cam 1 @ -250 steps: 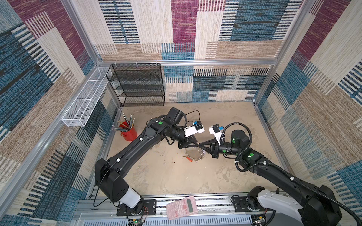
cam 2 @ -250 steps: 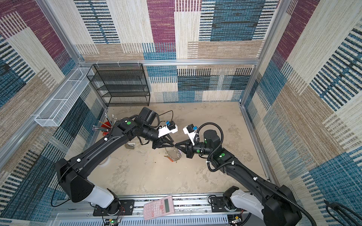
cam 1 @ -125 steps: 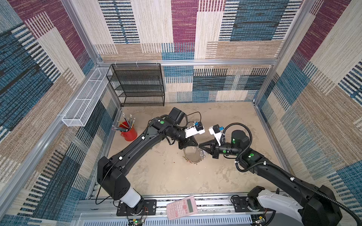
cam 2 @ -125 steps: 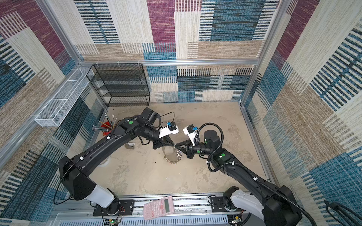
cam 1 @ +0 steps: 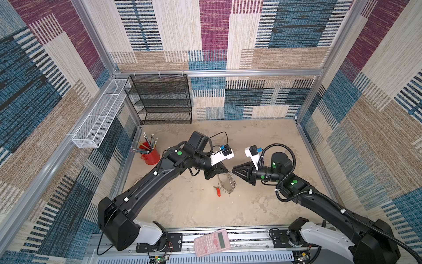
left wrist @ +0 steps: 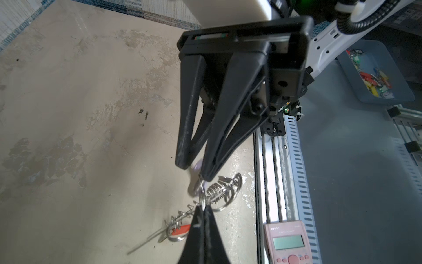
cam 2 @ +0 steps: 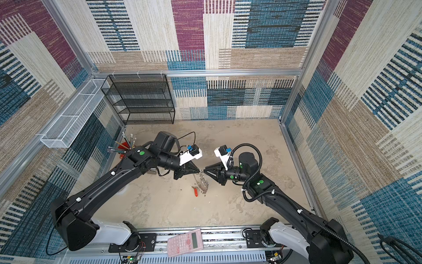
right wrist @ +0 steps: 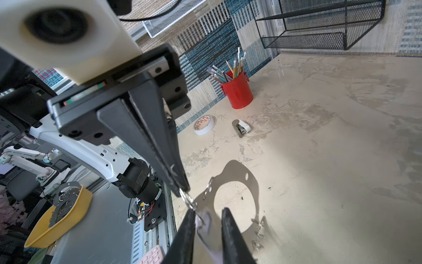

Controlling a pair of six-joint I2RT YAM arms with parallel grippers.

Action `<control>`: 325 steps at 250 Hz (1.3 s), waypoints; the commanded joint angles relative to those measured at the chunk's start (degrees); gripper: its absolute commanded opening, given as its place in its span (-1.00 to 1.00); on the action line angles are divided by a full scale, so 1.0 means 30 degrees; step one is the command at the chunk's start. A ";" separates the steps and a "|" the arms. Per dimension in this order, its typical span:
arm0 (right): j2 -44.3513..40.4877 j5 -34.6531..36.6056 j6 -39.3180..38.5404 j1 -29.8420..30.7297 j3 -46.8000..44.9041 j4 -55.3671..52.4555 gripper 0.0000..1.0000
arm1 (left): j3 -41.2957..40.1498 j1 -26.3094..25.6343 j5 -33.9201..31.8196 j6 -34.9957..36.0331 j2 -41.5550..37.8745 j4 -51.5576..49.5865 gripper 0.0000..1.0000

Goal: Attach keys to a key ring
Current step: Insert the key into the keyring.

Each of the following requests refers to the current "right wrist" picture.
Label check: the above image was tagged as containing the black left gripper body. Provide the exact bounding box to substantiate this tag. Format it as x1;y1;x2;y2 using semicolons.
47;44;191;145

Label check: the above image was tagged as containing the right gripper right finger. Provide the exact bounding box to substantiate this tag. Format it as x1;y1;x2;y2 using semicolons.
222;207;256;264

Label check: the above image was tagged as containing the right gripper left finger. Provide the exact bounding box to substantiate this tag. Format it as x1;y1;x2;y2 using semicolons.
161;209;196;264

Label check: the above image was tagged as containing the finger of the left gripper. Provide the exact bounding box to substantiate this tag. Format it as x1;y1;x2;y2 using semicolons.
96;99;181;197
129;79;190;194

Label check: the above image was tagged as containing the key with purple tag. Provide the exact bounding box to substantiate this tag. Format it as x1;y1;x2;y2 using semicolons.
196;211;224;264

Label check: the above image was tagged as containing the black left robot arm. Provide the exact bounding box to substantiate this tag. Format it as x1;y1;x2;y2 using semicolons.
1;44;191;202

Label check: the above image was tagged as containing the pink calculator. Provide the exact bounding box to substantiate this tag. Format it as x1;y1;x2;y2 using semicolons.
137;245;164;264

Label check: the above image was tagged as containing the tape roll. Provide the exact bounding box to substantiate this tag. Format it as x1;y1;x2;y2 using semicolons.
193;115;215;136

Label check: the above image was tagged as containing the red pencil cup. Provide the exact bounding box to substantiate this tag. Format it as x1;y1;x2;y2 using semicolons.
206;47;255;110

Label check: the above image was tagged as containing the yellow bowl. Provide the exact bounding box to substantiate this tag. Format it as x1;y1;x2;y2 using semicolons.
24;181;93;249

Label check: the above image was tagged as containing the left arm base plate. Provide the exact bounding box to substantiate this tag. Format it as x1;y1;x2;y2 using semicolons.
127;183;167;232

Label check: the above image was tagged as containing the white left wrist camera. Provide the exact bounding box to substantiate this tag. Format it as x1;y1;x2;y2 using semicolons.
1;0;141;84

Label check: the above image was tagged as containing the black wire mesh shelf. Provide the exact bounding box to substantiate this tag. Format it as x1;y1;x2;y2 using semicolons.
253;1;386;51

